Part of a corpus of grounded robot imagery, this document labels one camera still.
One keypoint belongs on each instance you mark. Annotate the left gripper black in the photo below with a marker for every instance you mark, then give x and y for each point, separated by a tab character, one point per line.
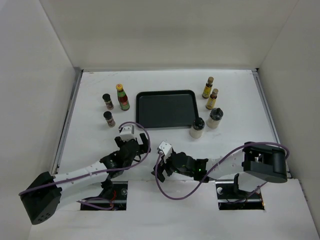
145	143

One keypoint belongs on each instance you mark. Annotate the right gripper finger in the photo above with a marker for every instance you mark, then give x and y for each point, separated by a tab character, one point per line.
161	159
159	172

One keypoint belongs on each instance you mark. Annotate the small spice jar black cap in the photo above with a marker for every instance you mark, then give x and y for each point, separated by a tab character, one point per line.
108	102
109	118

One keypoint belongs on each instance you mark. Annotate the red sauce bottle yellow cap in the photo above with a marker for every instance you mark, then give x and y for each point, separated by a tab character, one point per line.
122	97

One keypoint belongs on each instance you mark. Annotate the clear shaker jar white powder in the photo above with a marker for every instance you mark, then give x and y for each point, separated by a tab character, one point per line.
214	118
197	128

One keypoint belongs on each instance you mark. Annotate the brown sauce bottle yellow label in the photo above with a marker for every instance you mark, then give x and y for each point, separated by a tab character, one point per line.
208	88
212	99

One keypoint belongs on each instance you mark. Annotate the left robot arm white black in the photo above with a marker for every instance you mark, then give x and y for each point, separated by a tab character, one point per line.
47	193

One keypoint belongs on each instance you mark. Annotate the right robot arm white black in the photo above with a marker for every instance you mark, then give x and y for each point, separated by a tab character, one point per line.
251	164

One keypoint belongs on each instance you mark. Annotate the black plastic tray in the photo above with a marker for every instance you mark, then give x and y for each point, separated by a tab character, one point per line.
166	109

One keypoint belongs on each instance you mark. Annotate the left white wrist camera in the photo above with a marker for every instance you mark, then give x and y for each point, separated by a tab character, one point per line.
127	133

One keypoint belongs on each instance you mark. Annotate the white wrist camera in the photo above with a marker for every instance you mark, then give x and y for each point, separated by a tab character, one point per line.
166	148
127	133

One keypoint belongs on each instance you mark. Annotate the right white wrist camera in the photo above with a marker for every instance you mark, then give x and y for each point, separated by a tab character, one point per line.
166	148

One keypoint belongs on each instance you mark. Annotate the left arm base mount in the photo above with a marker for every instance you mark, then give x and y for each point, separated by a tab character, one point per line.
112	199

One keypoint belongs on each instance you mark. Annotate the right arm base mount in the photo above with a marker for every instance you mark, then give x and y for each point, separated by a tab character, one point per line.
231	199

